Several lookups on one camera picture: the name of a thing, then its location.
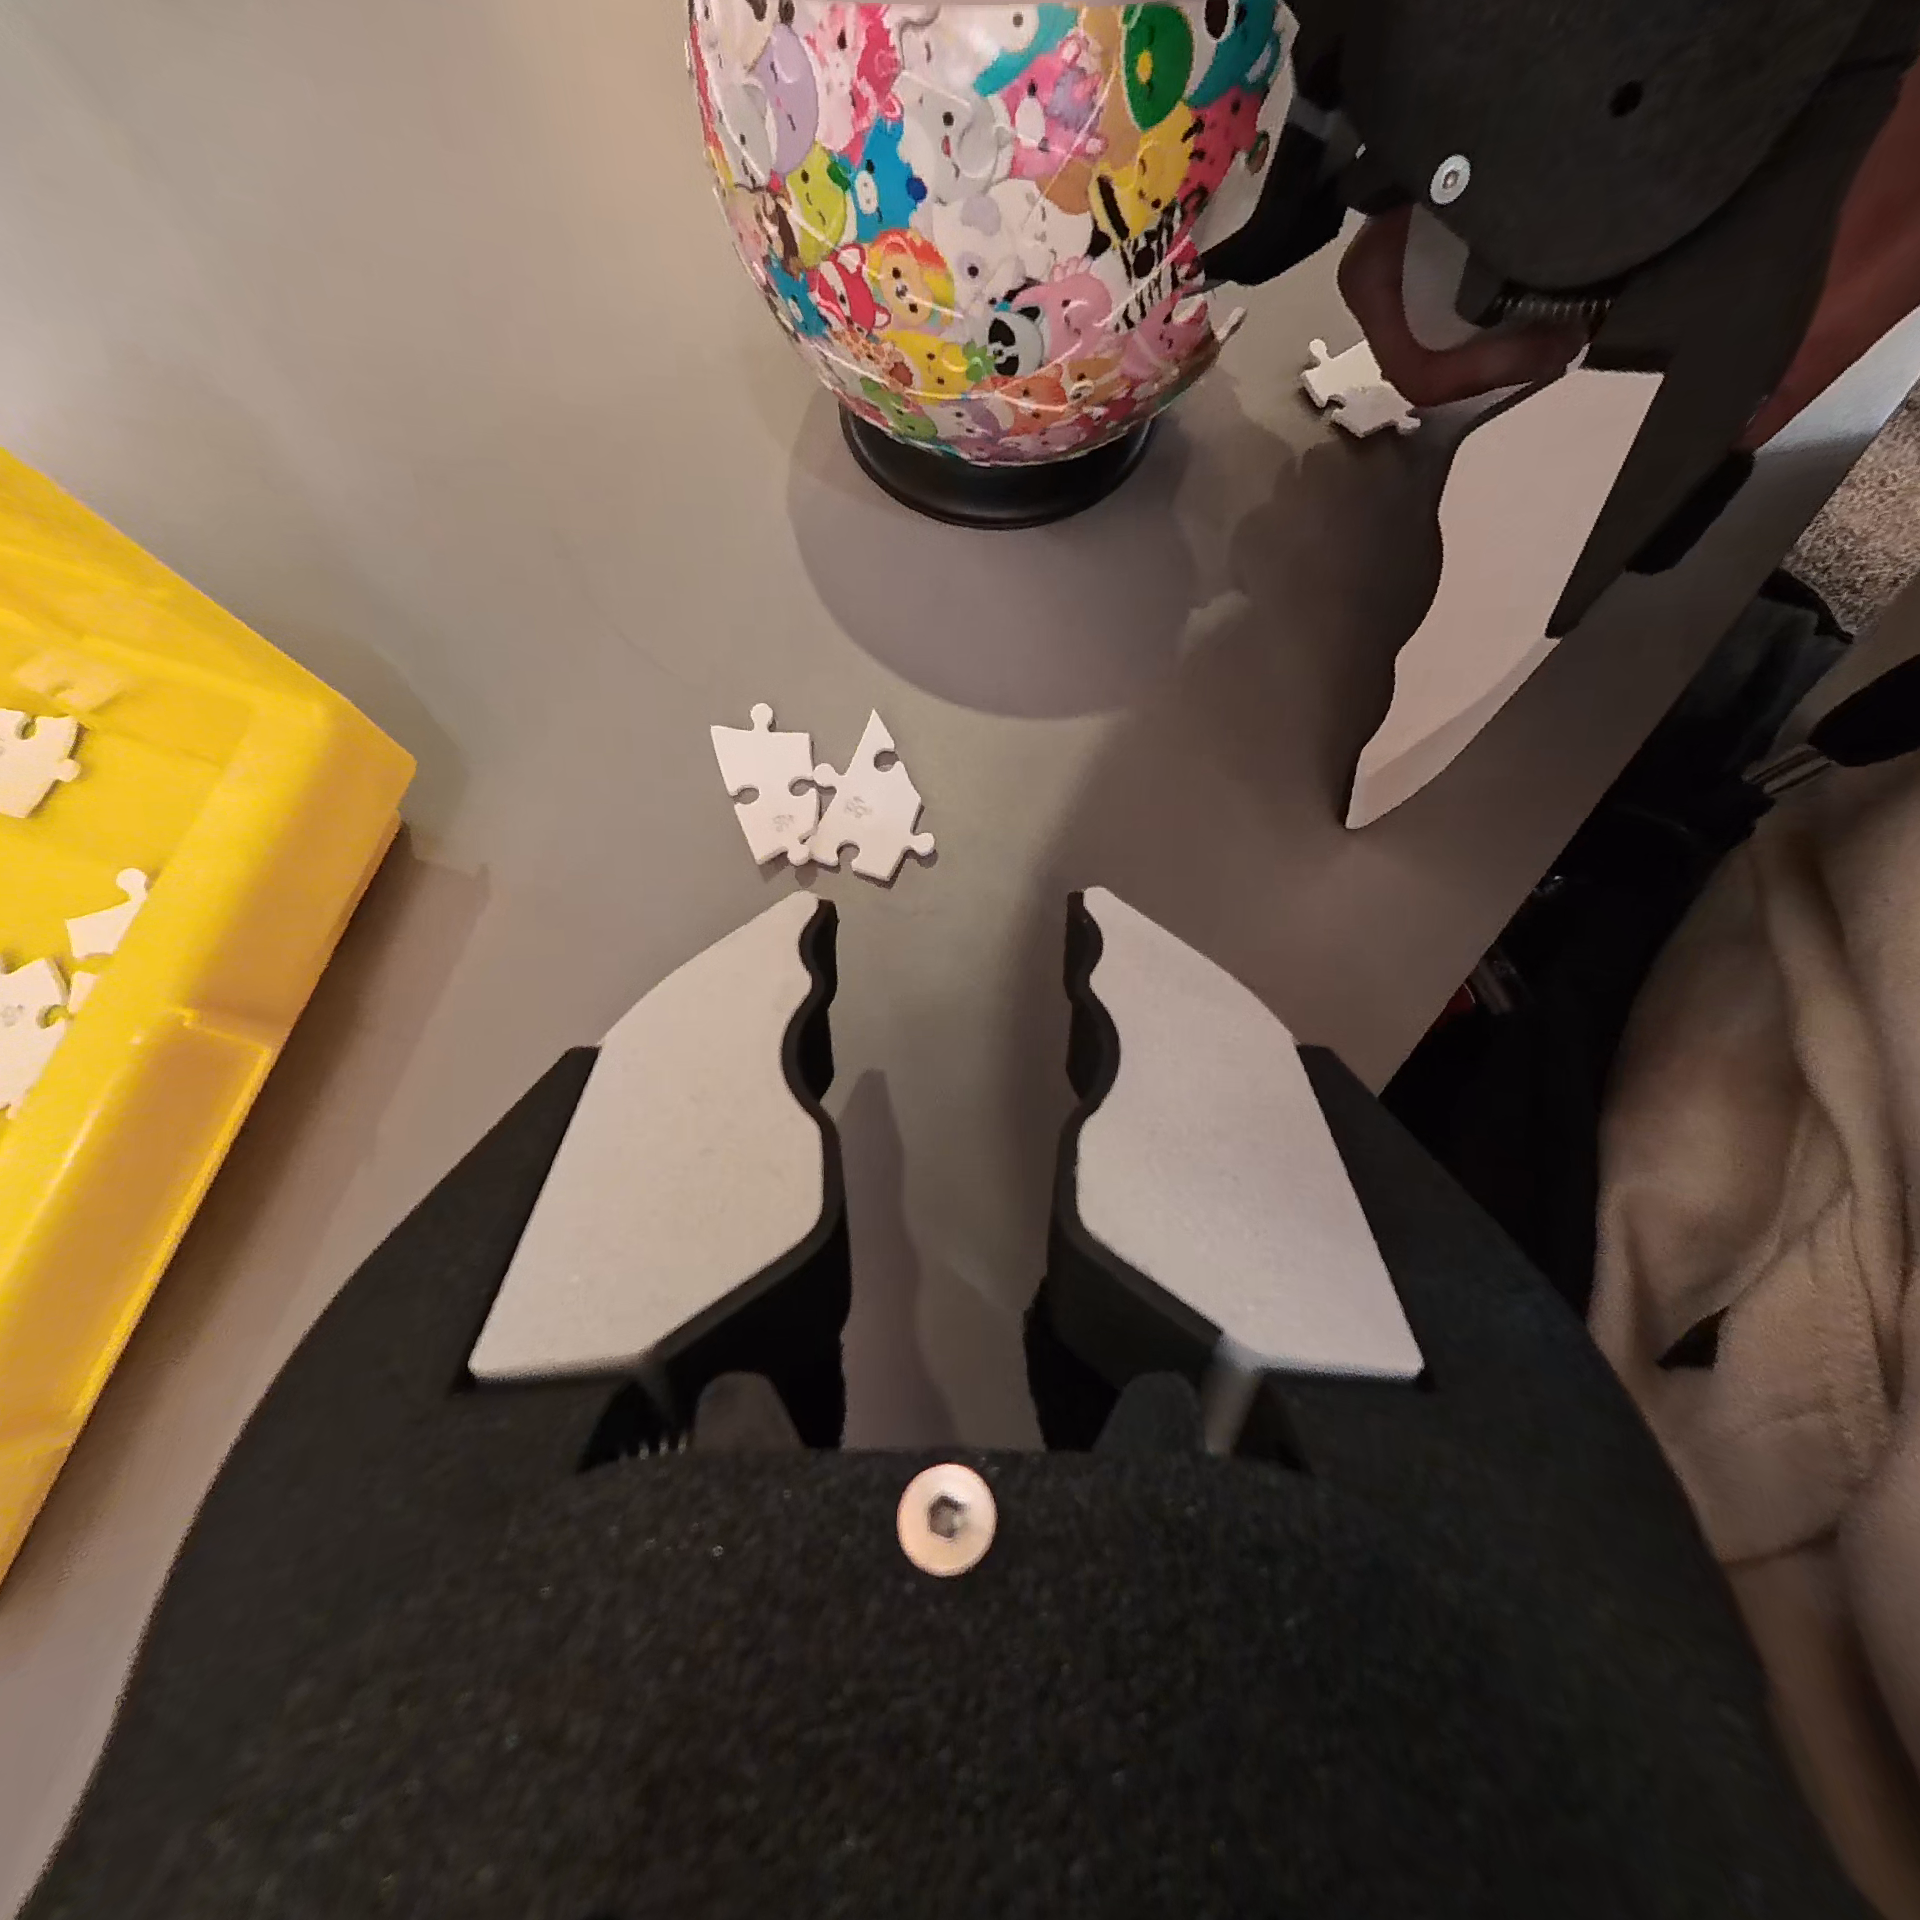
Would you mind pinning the colourful puzzle ball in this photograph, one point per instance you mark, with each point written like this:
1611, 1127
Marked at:
991, 212

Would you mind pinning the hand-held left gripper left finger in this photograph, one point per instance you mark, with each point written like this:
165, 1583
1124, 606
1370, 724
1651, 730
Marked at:
676, 1203

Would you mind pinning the yellow plastic bin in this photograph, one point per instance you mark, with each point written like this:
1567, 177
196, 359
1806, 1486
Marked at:
212, 905

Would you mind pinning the beige hoodie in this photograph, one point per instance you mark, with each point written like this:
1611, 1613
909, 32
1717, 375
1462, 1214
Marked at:
1771, 1261

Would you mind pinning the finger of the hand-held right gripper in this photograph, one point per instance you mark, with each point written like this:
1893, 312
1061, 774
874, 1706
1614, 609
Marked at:
1518, 555

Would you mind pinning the person's right forearm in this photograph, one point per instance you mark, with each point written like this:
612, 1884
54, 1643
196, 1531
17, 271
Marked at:
1860, 271

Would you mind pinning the person's right hand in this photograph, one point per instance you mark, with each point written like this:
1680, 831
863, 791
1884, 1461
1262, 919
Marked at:
1439, 355

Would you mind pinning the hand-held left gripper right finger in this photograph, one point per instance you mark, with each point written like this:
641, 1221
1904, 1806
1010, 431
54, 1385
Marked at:
1232, 1203

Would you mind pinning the black ball stand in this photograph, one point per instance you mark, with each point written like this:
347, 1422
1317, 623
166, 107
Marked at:
991, 484

